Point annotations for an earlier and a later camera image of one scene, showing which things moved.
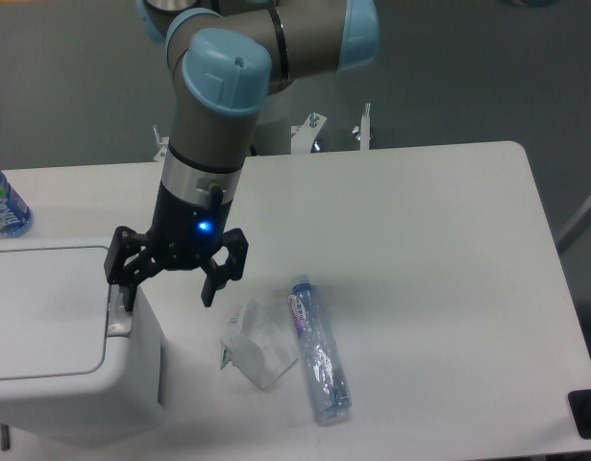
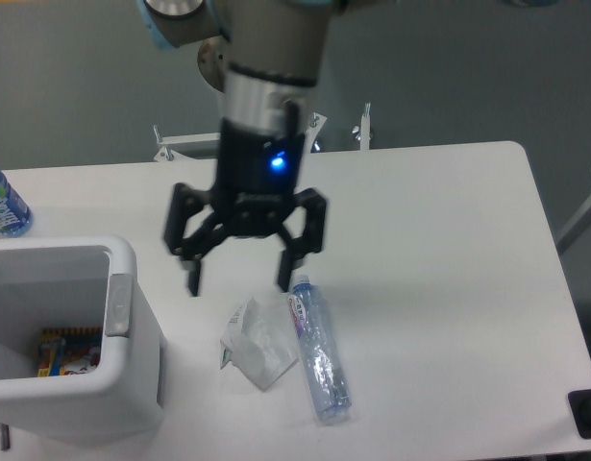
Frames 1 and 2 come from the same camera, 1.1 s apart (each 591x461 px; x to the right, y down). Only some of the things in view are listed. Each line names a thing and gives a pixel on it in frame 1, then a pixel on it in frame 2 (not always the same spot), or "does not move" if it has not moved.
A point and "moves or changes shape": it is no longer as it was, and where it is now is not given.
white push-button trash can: [65, 361] moves or changes shape
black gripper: [184, 235] to [257, 174]
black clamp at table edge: [586, 406] does not move
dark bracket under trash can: [5, 437] does not move
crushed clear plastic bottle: [331, 391] does not move
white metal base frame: [304, 137] does not move
